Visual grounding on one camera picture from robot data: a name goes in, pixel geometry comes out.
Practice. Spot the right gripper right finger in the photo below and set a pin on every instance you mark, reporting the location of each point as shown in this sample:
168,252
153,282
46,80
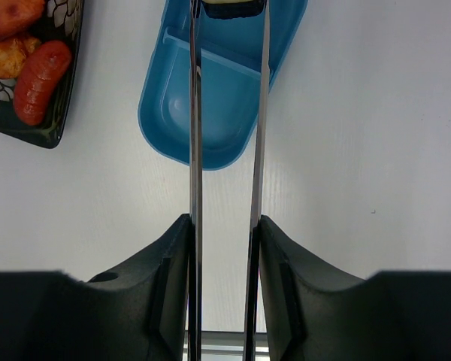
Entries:
315,311

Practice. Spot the red sausage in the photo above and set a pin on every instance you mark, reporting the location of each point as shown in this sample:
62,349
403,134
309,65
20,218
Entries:
38,79

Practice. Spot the blue lunch box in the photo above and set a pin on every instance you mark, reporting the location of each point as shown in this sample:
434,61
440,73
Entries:
231,53

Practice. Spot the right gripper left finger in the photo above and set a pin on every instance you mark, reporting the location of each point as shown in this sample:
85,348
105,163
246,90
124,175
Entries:
133,311

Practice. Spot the sushi piece with seaweed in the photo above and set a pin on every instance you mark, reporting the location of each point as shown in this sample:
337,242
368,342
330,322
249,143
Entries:
231,9

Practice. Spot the aluminium rail front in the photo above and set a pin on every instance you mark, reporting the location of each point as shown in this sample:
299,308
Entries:
224,346

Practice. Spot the fried chicken piece lower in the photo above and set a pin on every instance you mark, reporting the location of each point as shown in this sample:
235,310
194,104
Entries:
14,51

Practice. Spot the black floral square plate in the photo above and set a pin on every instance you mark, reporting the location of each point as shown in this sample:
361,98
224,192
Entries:
61,21

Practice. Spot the metal tongs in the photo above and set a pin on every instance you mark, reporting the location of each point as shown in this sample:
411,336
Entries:
224,286

